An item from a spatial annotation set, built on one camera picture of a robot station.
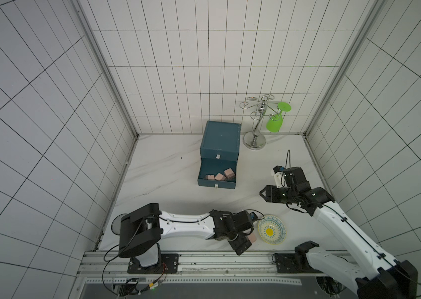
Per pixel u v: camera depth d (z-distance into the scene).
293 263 0.72
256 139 1.14
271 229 0.81
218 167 0.88
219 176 0.90
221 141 0.88
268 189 0.71
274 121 1.02
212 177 0.88
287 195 0.64
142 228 0.46
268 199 0.69
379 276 0.38
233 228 0.58
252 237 0.78
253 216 0.68
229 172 0.90
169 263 0.72
